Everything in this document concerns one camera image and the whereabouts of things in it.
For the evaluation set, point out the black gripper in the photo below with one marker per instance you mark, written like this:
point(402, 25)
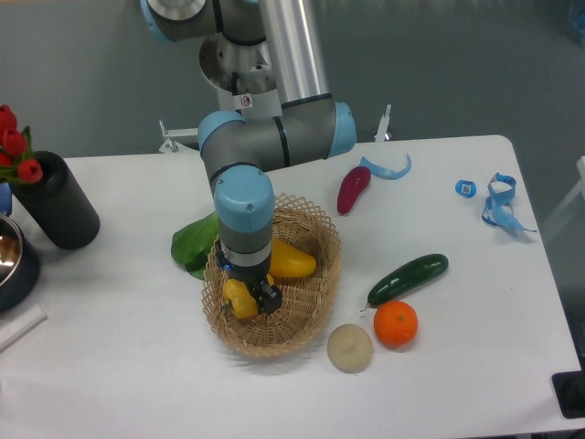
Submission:
point(251, 269)

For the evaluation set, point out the yellow bell pepper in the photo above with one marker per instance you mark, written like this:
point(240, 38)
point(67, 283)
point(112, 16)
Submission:
point(238, 299)

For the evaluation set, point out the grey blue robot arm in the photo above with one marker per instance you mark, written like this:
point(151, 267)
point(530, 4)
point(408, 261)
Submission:
point(238, 154)

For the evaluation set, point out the woven wicker basket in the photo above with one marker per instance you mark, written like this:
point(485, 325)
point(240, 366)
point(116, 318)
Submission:
point(307, 302)

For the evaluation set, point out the yellow mango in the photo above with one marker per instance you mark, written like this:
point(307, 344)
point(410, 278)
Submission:
point(287, 261)

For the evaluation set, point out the green bok choy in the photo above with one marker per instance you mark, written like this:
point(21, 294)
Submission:
point(192, 244)

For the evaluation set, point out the beige steamed bun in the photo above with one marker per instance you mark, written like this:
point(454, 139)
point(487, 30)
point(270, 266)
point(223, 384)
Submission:
point(349, 348)

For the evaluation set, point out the purple eggplant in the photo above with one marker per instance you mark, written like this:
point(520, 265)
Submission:
point(353, 185)

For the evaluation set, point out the orange tangerine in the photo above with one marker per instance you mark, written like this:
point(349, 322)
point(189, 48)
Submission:
point(396, 324)

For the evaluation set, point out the blue ribbon strip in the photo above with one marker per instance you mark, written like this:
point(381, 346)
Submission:
point(386, 173)

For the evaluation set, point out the green cucumber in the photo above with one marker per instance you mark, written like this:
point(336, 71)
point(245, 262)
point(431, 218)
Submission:
point(406, 278)

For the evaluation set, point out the black cylindrical vase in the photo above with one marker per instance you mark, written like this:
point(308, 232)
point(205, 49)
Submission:
point(58, 204)

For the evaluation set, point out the dark metal bowl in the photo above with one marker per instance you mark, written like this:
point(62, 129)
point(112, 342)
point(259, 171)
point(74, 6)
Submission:
point(20, 266)

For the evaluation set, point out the small blue tape roll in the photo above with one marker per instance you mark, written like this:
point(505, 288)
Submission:
point(465, 188)

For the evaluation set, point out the red tulip flowers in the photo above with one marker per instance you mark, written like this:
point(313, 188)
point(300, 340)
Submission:
point(19, 164)

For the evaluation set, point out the blue tangled ribbon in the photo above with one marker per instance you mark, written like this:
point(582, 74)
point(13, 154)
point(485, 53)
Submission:
point(498, 211)

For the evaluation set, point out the black device at edge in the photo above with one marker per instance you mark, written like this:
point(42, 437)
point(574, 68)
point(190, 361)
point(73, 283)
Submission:
point(569, 389)

